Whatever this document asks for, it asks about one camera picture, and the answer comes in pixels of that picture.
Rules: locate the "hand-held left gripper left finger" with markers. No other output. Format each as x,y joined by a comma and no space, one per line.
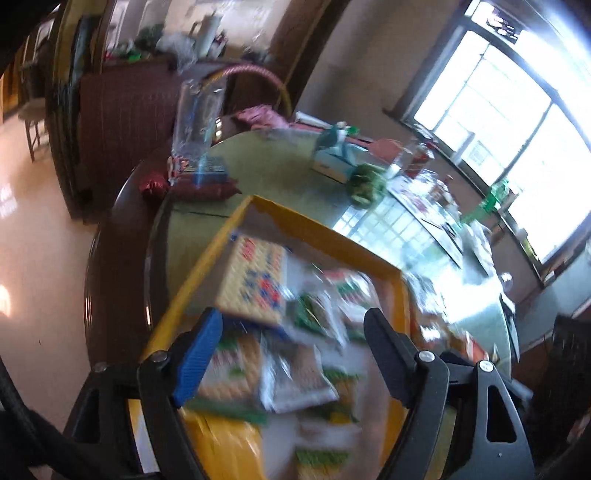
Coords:
198,360

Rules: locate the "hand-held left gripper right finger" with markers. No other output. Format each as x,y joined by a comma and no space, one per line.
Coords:
392,355

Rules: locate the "cracker packet green print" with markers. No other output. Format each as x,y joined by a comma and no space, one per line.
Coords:
235,369

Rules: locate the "green yellow snack packet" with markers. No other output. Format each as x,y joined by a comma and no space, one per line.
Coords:
341,394

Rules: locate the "red green snack packet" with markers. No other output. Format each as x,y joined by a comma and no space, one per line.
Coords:
351,288

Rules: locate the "cracker packet blue red print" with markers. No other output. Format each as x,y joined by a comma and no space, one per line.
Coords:
251,277

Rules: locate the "clear cracker packet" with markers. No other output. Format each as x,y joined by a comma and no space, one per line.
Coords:
295,378

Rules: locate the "white packet green stripe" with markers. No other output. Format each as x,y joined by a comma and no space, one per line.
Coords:
323,461

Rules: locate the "yellow cardboard tray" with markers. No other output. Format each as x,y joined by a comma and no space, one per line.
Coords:
332,240

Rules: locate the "blue snack packet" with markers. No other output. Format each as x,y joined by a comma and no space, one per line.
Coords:
203,170

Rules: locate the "paper placemat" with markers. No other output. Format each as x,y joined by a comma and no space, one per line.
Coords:
429,217

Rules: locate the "green crumpled bag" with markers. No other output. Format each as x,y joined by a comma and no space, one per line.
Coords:
367,184

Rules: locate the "black chair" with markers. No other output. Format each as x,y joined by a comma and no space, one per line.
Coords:
565,383

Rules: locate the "red foil wrapper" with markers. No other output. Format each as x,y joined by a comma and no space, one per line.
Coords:
154,184

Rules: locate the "green glass bottle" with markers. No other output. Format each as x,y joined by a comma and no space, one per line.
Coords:
494,196

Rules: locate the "clear glass bottle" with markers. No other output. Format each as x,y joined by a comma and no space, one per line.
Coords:
401,159

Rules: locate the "liquor bottle red label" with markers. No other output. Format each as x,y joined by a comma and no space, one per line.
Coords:
422,159

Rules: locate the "pink round fan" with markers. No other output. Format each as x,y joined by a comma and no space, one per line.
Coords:
388,150

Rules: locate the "teal tissue box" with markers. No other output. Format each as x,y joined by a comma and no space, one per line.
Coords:
334,157

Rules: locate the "round glass-top table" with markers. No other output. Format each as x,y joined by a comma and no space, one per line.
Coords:
277,166

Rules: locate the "clear glass pitcher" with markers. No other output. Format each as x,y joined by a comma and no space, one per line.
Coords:
198,120

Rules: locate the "pink cloth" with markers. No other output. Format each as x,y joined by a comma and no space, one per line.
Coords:
261,117

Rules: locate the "dark wooden cabinet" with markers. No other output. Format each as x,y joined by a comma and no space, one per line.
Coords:
124,120

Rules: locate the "large window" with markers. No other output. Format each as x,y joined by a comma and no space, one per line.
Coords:
508,115

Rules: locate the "wooden dining chair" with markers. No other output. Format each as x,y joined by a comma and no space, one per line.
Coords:
34,129

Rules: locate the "pink yellow hula hoop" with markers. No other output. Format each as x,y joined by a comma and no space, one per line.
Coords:
258,71

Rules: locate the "grey plastic bag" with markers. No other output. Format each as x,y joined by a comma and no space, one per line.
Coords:
178,48

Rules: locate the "white thermos jug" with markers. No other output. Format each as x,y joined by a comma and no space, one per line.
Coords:
207,34

